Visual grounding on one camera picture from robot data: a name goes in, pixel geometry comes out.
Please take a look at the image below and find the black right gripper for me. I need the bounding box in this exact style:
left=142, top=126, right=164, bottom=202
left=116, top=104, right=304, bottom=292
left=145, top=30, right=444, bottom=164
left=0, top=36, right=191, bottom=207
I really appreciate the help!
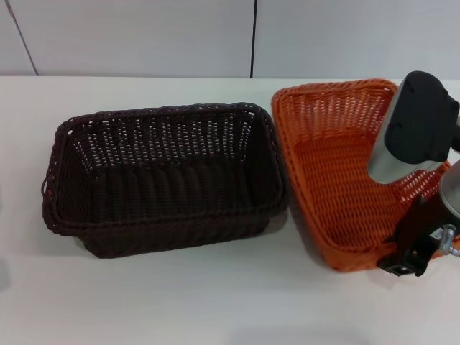
left=376, top=195, right=449, bottom=278

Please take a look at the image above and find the orange woven basket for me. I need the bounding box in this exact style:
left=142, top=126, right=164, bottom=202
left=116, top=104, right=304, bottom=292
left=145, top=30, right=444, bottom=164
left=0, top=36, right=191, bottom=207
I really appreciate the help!
left=271, top=78, right=452, bottom=272

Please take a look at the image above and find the dark brown woven basket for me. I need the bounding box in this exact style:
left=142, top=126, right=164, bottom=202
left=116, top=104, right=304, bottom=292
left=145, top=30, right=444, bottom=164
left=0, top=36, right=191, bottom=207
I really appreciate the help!
left=52, top=102, right=290, bottom=231
left=39, top=103, right=290, bottom=260

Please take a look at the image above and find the silver cable connector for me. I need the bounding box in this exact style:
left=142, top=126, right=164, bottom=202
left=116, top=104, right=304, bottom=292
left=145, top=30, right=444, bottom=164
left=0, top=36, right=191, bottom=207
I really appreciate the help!
left=443, top=224, right=460, bottom=258

